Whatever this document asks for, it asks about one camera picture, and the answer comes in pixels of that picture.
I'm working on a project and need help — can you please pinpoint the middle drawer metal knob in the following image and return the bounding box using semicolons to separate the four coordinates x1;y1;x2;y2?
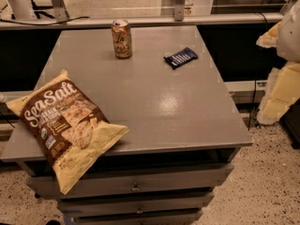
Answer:
136;206;143;215

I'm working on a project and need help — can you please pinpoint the grey metal railing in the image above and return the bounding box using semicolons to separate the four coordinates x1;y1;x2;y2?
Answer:
1;0;297;29

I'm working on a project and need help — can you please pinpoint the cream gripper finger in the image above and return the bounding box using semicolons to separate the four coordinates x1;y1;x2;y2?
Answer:
257;61;300;125
256;22;280;49

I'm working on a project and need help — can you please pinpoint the dark blue snack bar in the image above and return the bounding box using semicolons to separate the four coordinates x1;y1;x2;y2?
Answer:
164;47;198;69

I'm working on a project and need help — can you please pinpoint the top drawer metal knob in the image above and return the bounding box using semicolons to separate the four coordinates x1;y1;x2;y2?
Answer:
131;182;141;193

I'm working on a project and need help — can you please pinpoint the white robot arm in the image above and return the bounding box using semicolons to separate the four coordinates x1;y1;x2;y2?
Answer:
256;0;300;125

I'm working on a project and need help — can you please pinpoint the white pipe post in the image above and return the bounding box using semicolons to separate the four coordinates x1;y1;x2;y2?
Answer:
6;0;36;20

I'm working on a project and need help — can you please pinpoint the drawer metal knob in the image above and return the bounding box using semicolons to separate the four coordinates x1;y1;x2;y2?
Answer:
136;206;143;215
131;182;141;193

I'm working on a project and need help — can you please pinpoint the grey drawer cabinet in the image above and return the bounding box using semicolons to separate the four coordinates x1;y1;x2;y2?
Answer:
2;26;251;225

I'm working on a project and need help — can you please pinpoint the black cable on railing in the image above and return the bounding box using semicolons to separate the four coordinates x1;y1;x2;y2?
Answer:
0;15;91;26

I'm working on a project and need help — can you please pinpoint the black cable hanging right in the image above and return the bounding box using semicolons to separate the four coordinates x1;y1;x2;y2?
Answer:
247;12;270;131

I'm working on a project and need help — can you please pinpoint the orange soda can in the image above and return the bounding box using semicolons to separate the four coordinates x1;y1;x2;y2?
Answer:
112;19;132;58

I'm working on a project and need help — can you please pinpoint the brown sea salt chip bag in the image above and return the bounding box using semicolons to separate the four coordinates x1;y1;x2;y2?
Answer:
7;70;128;194

